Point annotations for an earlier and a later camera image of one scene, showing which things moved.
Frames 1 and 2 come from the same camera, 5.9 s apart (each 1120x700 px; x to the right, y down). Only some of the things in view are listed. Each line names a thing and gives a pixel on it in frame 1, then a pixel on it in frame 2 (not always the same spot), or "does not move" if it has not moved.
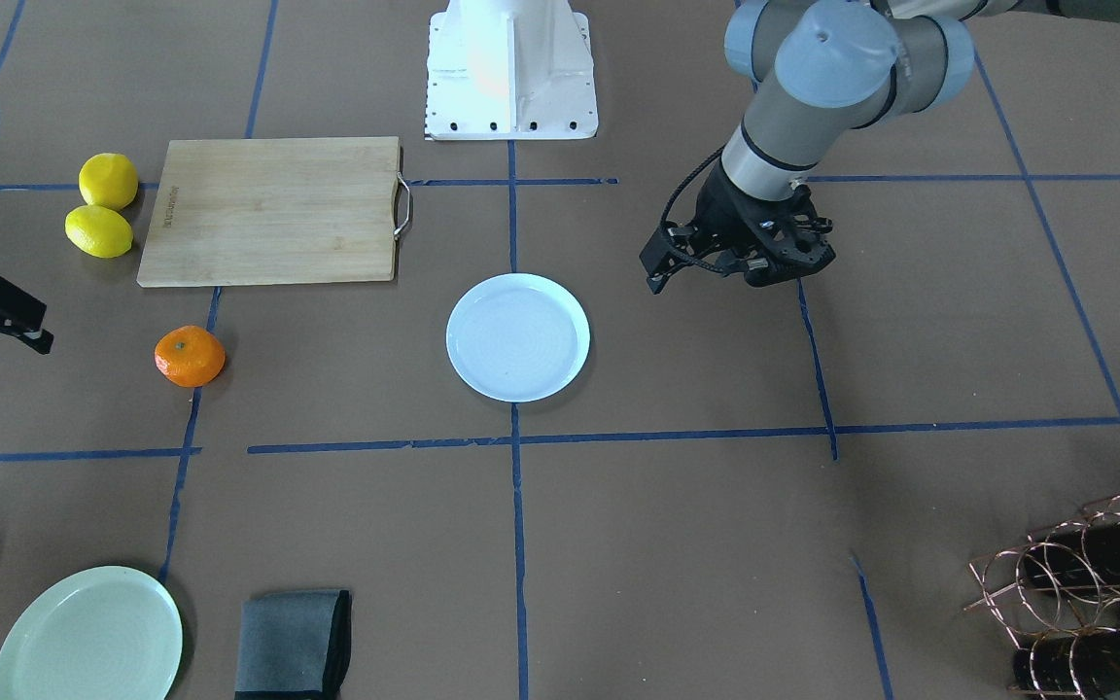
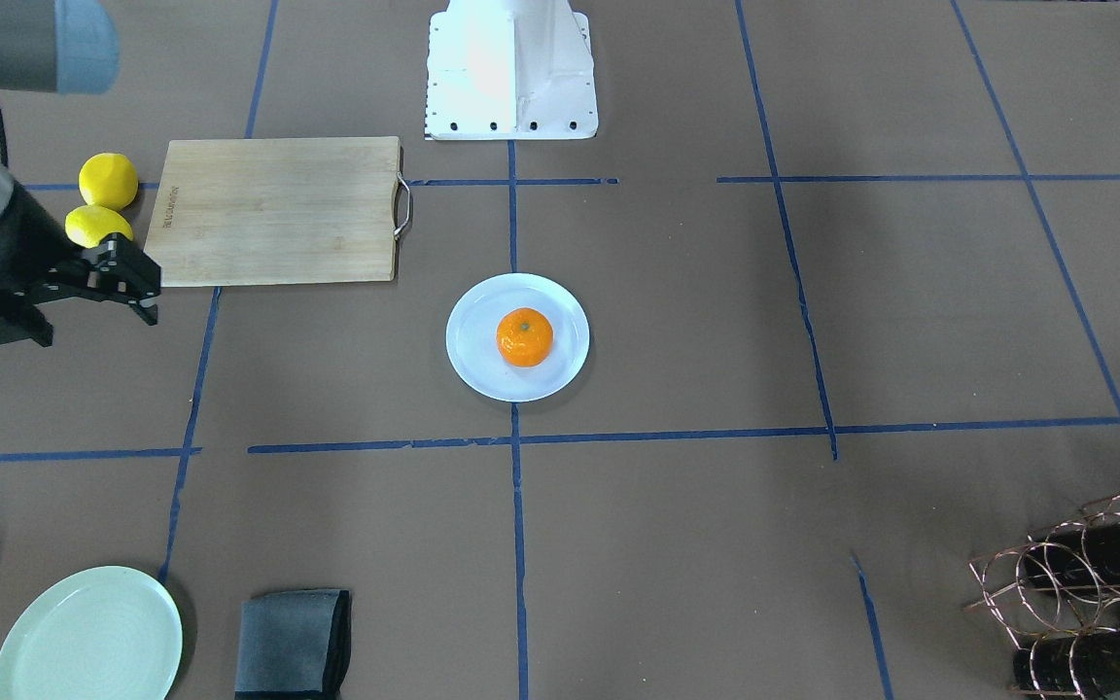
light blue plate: (517, 338) does not move
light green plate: (106, 633) does not move
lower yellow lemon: (99, 230) does not move
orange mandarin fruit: (190, 356) -> (524, 337)
